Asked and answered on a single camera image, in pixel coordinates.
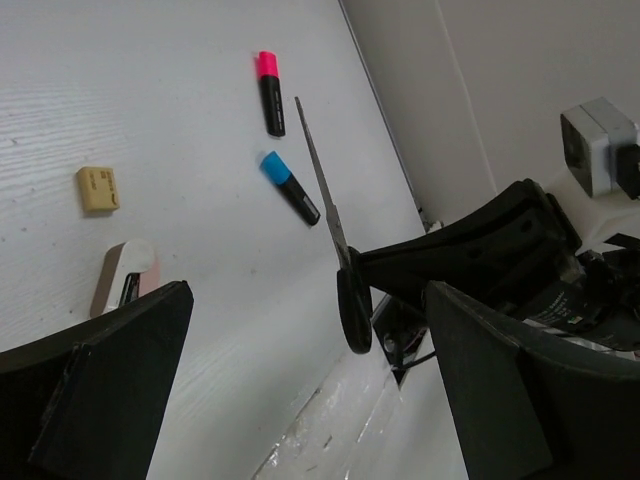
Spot pink cap black highlighter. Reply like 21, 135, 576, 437
258, 51, 286, 138

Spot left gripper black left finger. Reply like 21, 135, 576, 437
1, 281, 193, 479

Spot aluminium rail right side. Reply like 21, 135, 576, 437
339, 0, 433, 232

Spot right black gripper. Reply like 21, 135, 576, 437
359, 179, 639, 352

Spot black handled scissors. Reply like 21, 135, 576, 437
294, 96, 373, 355

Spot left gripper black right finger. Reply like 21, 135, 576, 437
424, 282, 639, 479

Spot pink white mini stapler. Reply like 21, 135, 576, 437
89, 239, 160, 318

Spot blue cap black highlighter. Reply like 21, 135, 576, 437
260, 151, 321, 226

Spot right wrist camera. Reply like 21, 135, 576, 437
560, 97, 639, 200

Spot small tan eraser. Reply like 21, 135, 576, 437
76, 166, 120, 214

